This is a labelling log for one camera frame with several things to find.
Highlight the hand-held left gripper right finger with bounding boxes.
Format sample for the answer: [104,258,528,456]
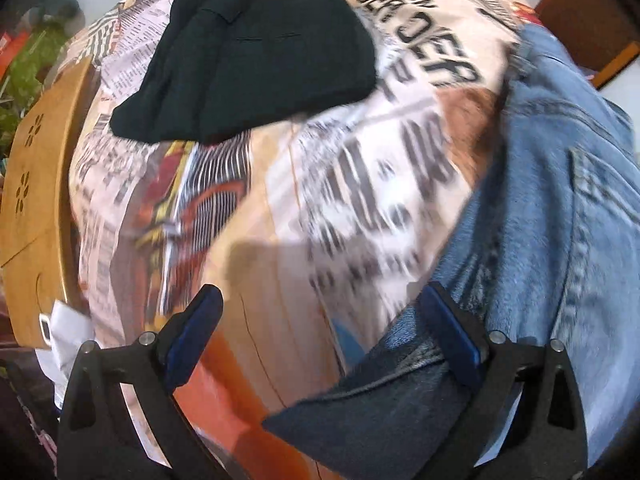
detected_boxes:
[419,281,589,480]

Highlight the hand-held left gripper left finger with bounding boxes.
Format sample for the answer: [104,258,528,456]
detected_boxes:
[56,283,225,480]

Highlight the blue denim jeans pants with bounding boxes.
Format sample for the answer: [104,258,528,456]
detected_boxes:
[262,22,640,480]

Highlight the folded black pants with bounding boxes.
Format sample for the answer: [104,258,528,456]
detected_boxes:
[110,0,379,146]

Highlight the newspaper printed blanket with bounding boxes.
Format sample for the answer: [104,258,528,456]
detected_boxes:
[62,0,548,480]

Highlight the wooden lap desk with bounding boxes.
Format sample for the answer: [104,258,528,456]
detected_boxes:
[0,56,97,352]

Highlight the green patterned box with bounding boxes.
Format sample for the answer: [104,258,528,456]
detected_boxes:
[0,25,68,153]

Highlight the orange box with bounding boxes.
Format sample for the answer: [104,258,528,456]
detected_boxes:
[0,29,32,63]

